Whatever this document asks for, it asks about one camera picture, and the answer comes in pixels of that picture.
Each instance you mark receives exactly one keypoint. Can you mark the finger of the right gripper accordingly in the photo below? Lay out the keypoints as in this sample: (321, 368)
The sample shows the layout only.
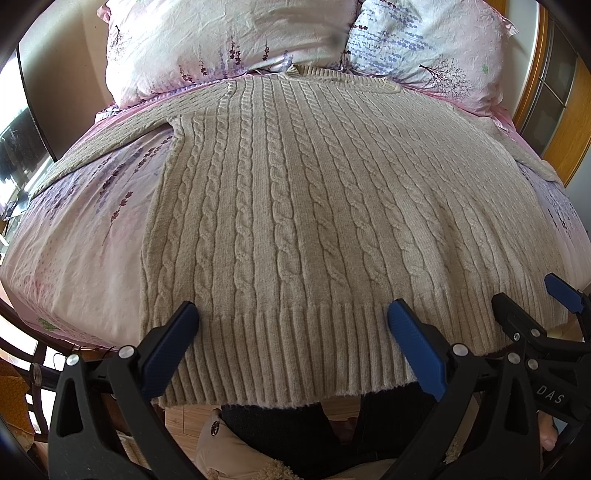
(518, 326)
(574, 300)

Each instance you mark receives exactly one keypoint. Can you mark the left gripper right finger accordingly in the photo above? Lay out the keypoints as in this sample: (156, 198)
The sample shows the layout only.
(452, 374)

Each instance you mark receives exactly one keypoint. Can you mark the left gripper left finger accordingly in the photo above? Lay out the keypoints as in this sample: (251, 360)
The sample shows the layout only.
(83, 442)

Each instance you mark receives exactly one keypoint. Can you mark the beige cable-knit sweater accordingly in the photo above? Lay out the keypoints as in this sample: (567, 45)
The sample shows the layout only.
(271, 369)

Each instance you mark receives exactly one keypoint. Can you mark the person's right hand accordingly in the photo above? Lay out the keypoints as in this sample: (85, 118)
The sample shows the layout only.
(548, 434)

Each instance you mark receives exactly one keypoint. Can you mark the wooden chair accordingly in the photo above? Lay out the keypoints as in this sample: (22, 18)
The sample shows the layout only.
(26, 350)

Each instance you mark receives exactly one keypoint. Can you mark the beige fleece jacket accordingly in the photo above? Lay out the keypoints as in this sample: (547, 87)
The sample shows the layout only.
(222, 455)

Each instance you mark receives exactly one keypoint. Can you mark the pink floral bed sheet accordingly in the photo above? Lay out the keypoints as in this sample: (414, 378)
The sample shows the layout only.
(309, 200)

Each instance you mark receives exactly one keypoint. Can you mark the wooden framed cabinet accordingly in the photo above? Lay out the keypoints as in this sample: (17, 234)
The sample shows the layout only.
(546, 86)

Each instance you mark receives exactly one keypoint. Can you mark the right floral pillow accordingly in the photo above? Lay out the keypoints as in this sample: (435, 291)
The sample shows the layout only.
(453, 50)

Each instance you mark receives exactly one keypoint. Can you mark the floral pillow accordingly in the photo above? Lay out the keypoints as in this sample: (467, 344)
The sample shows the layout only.
(453, 50)
(154, 47)

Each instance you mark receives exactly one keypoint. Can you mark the dark monitor screen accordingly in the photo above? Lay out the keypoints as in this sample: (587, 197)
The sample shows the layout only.
(23, 153)

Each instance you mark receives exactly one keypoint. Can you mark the left floral pillow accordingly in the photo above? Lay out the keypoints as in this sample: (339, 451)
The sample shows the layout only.
(154, 47)

